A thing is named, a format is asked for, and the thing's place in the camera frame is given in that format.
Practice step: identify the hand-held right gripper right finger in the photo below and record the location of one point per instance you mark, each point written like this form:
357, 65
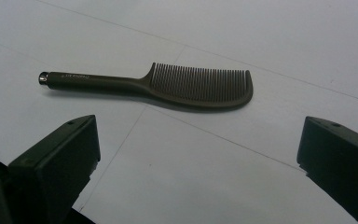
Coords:
341, 155

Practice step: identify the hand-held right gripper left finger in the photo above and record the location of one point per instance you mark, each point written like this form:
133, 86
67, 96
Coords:
59, 165

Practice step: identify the dark brown comb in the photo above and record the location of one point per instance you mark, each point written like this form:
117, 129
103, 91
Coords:
199, 90

